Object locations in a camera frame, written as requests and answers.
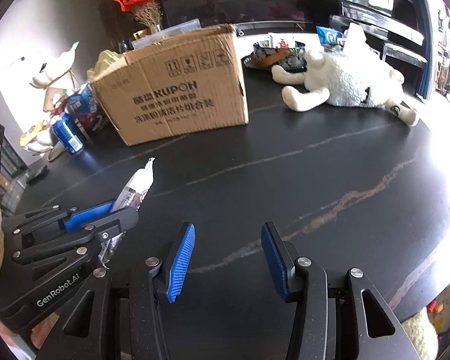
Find blue packet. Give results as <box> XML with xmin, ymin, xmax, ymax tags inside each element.
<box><xmin>315</xmin><ymin>25</ymin><xmax>344</xmax><ymax>47</ymax></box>

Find blue snack canister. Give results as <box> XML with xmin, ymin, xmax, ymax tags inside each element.
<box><xmin>67</xmin><ymin>83</ymin><xmax>107</xmax><ymax>134</ymax></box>

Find white and red packet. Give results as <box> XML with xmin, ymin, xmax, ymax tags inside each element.
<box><xmin>268</xmin><ymin>32</ymin><xmax>297</xmax><ymax>47</ymax></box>

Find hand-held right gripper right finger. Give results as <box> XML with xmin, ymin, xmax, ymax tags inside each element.
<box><xmin>261</xmin><ymin>221</ymin><xmax>413</xmax><ymax>360</ymax></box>

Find patterned bowl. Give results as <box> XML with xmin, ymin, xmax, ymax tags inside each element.
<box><xmin>253</xmin><ymin>41</ymin><xmax>304</xmax><ymax>64</ymax></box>

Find white bowl of snacks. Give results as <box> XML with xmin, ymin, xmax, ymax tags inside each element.
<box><xmin>19</xmin><ymin>119</ymin><xmax>61</xmax><ymax>155</ymax></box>

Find black oval tray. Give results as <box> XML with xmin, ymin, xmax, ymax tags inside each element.
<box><xmin>241</xmin><ymin>54</ymin><xmax>308</xmax><ymax>74</ymax></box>

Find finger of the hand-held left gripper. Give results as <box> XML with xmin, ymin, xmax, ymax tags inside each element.
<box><xmin>11</xmin><ymin>207</ymin><xmax>140</xmax><ymax>267</ymax></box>
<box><xmin>1</xmin><ymin>201</ymin><xmax>116</xmax><ymax>241</ymax></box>

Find dried flowers in vase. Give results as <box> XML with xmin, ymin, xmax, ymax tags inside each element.
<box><xmin>129</xmin><ymin>2</ymin><xmax>164</xmax><ymax>34</ymax></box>

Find black television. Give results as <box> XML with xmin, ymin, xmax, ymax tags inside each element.
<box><xmin>155</xmin><ymin>0</ymin><xmax>316</xmax><ymax>31</ymax></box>

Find white snack packet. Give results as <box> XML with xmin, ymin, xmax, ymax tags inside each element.
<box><xmin>97</xmin><ymin>157</ymin><xmax>156</xmax><ymax>269</ymax></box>

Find white plush sheep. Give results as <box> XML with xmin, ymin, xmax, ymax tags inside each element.
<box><xmin>271</xmin><ymin>22</ymin><xmax>421</xmax><ymax>127</ymax></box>

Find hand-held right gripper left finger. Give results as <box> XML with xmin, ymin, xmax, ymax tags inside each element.
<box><xmin>35</xmin><ymin>222</ymin><xmax>196</xmax><ymax>360</ymax></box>

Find person's cream knit clothing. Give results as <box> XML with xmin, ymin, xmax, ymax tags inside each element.
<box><xmin>399</xmin><ymin>307</ymin><xmax>441</xmax><ymax>360</ymax></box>

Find person's left hand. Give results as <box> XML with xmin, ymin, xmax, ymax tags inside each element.
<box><xmin>0</xmin><ymin>313</ymin><xmax>59</xmax><ymax>360</ymax></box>

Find gold mountain-shaped box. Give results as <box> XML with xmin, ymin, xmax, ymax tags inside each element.
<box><xmin>87</xmin><ymin>50</ymin><xmax>126</xmax><ymax>83</ymax></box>

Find brown cardboard box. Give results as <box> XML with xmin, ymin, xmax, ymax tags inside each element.
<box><xmin>88</xmin><ymin>23</ymin><xmax>250</xmax><ymax>147</ymax></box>

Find clear zip bag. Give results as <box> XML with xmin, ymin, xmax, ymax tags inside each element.
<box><xmin>131</xmin><ymin>19</ymin><xmax>202</xmax><ymax>50</ymax></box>

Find dark blue curtain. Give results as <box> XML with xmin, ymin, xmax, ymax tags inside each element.
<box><xmin>412</xmin><ymin>0</ymin><xmax>441</xmax><ymax>100</ymax></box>

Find blue drink can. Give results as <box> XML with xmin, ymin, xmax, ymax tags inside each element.
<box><xmin>50</xmin><ymin>112</ymin><xmax>86</xmax><ymax>156</ymax></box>

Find black piano bench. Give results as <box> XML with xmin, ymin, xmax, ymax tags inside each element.
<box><xmin>382</xmin><ymin>41</ymin><xmax>428</xmax><ymax>79</ymax></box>

